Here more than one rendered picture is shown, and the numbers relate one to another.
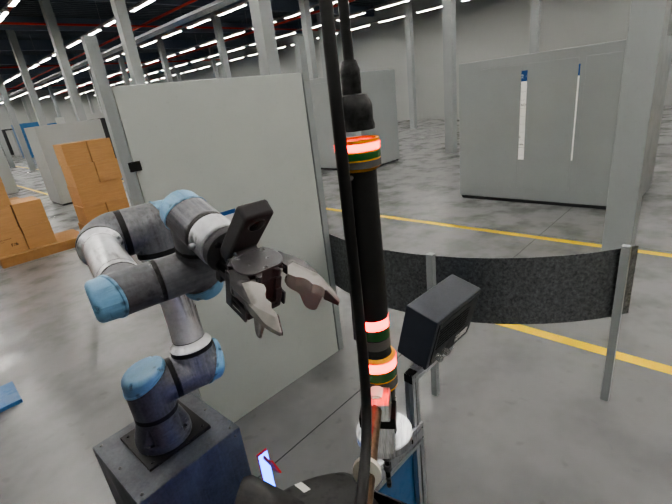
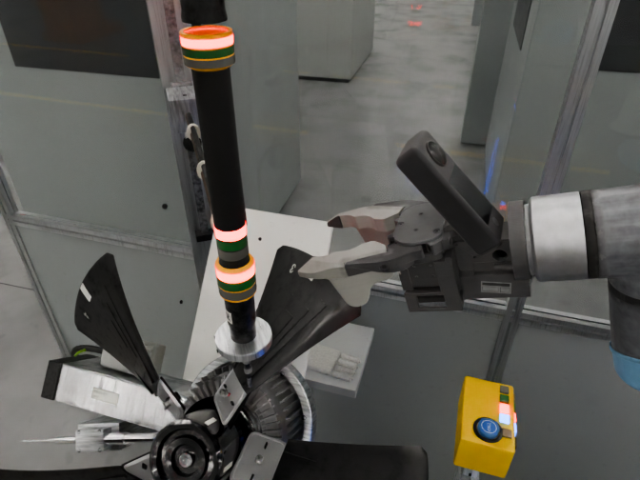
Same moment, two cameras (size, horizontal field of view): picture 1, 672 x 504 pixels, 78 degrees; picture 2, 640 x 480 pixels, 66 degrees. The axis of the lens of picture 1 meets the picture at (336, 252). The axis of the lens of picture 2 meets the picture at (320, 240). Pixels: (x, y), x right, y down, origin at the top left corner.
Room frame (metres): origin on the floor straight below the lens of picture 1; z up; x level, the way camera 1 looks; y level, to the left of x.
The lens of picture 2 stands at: (0.83, -0.17, 1.90)
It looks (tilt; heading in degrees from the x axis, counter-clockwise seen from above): 34 degrees down; 150
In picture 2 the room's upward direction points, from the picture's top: straight up
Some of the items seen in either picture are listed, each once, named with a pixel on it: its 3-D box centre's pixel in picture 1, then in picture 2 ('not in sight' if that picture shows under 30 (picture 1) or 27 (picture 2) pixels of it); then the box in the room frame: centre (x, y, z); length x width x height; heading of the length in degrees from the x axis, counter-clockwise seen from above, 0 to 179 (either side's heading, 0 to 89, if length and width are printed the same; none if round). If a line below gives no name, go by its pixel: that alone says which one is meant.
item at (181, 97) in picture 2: not in sight; (186, 108); (-0.21, 0.10, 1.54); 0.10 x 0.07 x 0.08; 168
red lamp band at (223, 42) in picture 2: (357, 145); (207, 38); (0.40, -0.03, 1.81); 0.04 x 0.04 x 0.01
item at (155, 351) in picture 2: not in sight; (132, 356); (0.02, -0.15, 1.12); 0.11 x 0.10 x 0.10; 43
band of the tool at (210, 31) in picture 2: (357, 154); (208, 49); (0.40, -0.03, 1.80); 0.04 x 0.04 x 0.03
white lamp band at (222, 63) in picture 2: (358, 162); (210, 58); (0.40, -0.03, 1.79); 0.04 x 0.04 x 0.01
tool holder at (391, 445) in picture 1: (381, 411); (239, 307); (0.39, -0.03, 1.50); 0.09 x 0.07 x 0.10; 168
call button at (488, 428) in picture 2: not in sight; (488, 429); (0.50, 0.40, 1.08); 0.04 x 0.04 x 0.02
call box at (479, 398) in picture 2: not in sight; (483, 426); (0.47, 0.43, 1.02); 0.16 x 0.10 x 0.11; 133
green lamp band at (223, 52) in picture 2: (357, 154); (208, 49); (0.40, -0.03, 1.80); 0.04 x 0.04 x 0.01
